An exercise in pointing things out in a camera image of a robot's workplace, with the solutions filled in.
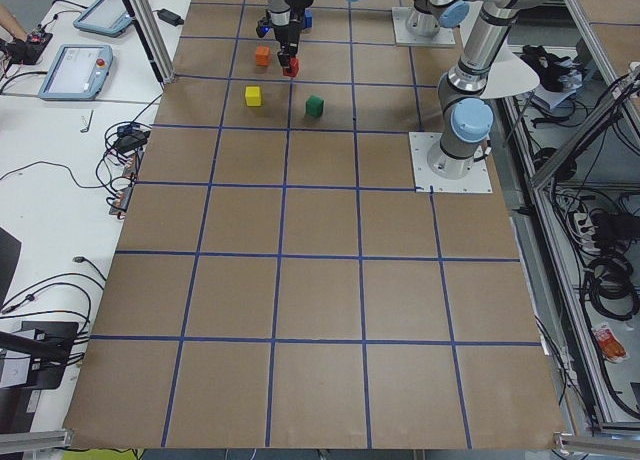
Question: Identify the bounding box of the orange wooden block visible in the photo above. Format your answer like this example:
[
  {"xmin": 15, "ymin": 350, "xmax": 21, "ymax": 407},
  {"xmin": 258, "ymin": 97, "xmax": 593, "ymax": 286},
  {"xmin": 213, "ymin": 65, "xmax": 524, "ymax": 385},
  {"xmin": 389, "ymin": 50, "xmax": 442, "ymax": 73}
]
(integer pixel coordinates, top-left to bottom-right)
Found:
[{"xmin": 254, "ymin": 45, "xmax": 271, "ymax": 67}]

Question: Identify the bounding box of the white power strip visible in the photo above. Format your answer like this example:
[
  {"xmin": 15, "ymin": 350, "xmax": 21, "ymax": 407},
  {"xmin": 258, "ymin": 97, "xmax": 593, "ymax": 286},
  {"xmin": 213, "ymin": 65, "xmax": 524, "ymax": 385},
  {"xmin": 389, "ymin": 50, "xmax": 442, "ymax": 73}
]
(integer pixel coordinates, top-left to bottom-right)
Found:
[{"xmin": 569, "ymin": 206, "xmax": 600, "ymax": 255}]

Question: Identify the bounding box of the blue teach pendant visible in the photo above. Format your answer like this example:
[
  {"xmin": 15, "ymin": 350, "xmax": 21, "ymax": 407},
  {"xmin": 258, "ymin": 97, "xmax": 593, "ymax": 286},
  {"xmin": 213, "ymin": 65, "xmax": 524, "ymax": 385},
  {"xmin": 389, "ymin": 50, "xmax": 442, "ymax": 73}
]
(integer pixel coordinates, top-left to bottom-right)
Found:
[
  {"xmin": 38, "ymin": 44, "xmax": 114, "ymax": 101},
  {"xmin": 73, "ymin": 0, "xmax": 132, "ymax": 38}
]

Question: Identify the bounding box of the aluminium frame post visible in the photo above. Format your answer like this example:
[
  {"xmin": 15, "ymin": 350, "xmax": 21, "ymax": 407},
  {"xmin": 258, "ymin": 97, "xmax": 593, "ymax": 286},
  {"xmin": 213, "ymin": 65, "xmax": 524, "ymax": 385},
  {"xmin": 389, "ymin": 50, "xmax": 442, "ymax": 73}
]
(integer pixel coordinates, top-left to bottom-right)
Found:
[{"xmin": 122, "ymin": 0, "xmax": 175, "ymax": 85}]

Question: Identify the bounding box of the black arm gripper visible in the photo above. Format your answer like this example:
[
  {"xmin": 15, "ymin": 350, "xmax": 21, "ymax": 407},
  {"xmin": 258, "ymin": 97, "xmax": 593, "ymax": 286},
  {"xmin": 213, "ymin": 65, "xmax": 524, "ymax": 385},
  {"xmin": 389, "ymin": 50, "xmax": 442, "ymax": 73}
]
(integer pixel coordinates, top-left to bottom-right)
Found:
[{"xmin": 269, "ymin": 10, "xmax": 304, "ymax": 70}]

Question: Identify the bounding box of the green wooden block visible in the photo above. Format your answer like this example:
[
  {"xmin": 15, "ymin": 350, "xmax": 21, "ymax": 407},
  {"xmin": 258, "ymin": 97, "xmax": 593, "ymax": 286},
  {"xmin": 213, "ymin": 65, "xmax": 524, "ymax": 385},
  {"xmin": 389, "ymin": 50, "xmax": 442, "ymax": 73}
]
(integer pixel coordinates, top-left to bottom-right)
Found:
[{"xmin": 305, "ymin": 95, "xmax": 325, "ymax": 118}]

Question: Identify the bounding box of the blue wooden block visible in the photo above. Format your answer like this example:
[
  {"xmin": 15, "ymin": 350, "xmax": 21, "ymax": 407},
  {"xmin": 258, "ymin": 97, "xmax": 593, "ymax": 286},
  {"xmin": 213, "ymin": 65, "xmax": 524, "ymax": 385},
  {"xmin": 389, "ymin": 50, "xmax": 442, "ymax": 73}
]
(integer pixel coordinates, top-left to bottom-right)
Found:
[{"xmin": 302, "ymin": 9, "xmax": 313, "ymax": 31}]

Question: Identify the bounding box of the red snack packet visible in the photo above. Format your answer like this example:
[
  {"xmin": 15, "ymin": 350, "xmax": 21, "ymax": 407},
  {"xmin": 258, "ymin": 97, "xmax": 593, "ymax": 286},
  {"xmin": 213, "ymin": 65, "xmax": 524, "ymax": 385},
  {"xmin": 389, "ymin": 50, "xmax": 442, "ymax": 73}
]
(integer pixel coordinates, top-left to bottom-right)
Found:
[{"xmin": 591, "ymin": 322, "xmax": 628, "ymax": 363}]

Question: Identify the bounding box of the black power adapter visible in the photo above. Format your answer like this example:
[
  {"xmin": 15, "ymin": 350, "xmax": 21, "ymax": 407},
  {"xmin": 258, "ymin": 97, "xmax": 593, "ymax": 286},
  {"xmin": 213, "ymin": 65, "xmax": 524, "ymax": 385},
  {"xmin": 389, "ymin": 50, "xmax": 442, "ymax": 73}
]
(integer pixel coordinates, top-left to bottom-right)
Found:
[{"xmin": 157, "ymin": 9, "xmax": 184, "ymax": 26}]

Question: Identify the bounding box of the far blue teach pendant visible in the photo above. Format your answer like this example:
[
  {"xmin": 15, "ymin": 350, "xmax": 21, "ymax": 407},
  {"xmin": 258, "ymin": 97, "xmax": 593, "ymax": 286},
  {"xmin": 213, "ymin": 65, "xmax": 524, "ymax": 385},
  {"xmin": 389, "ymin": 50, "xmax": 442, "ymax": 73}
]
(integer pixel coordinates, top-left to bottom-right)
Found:
[{"xmin": 73, "ymin": 0, "xmax": 132, "ymax": 38}]

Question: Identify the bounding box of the black monitor stand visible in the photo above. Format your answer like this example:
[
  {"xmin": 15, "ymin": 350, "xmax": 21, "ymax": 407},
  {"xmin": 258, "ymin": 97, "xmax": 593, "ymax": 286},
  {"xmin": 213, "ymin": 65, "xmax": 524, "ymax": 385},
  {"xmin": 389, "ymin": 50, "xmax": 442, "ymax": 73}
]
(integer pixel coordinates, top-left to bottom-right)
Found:
[{"xmin": 1, "ymin": 321, "xmax": 79, "ymax": 390}]

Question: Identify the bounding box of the red wooden block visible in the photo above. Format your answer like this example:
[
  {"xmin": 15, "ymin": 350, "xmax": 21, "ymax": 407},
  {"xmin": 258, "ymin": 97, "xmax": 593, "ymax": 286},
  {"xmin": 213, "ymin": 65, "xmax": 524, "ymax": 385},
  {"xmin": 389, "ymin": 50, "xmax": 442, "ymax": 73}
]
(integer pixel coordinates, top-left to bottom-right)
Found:
[{"xmin": 282, "ymin": 58, "xmax": 299, "ymax": 78}]

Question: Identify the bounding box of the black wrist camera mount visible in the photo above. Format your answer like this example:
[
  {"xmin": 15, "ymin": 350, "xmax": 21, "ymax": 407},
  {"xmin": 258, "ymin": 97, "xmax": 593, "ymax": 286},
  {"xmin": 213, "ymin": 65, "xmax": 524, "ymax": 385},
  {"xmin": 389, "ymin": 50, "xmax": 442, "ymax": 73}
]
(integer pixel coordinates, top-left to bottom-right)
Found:
[{"xmin": 256, "ymin": 16, "xmax": 271, "ymax": 38}]

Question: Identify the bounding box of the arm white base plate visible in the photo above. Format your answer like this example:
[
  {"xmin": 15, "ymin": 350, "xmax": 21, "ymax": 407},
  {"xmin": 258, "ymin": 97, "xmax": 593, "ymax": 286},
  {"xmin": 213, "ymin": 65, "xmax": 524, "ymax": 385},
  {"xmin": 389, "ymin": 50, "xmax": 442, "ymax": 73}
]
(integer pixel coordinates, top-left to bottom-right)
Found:
[
  {"xmin": 392, "ymin": 7, "xmax": 456, "ymax": 48},
  {"xmin": 409, "ymin": 132, "xmax": 493, "ymax": 194}
]

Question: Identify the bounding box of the yellow wooden block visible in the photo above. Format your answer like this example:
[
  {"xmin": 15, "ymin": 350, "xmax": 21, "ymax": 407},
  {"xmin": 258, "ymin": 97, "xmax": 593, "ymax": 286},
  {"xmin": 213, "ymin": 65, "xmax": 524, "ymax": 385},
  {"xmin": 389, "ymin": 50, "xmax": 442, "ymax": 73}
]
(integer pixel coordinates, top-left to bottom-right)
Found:
[{"xmin": 244, "ymin": 85, "xmax": 263, "ymax": 107}]

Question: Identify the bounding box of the near blue teach pendant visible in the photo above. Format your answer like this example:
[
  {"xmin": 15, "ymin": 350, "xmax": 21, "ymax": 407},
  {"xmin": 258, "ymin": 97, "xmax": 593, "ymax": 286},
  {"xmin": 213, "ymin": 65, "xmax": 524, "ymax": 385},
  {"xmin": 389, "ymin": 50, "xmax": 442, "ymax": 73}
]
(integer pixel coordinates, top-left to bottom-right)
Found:
[{"xmin": 38, "ymin": 44, "xmax": 114, "ymax": 101}]

